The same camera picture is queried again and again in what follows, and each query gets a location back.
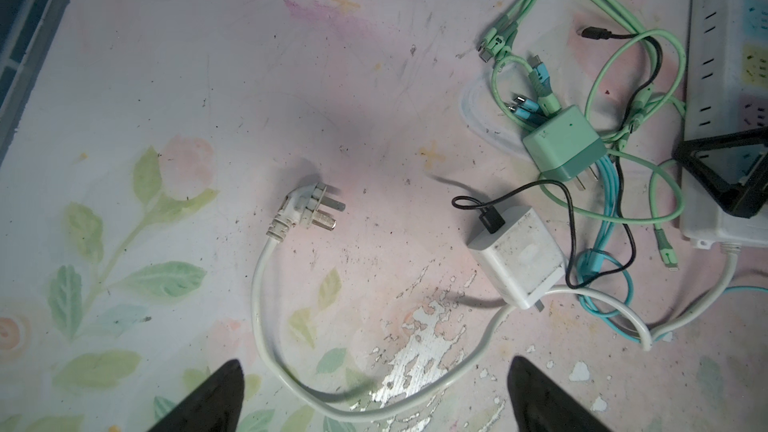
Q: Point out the green charger adapter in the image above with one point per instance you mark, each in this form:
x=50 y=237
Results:
x=565 y=146

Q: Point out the white charger adapter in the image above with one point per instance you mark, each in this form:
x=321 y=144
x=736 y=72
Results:
x=522 y=260

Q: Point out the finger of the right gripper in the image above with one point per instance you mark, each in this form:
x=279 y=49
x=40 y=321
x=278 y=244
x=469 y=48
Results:
x=732 y=168

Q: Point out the white three-pin plug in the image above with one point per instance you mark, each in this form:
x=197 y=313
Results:
x=304 y=207

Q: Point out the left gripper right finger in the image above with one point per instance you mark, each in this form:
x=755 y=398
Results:
x=539 y=404

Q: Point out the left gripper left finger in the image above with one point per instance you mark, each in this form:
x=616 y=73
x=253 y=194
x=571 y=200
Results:
x=215 y=405

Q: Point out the white power strip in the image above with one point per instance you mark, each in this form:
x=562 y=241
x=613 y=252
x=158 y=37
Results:
x=726 y=93

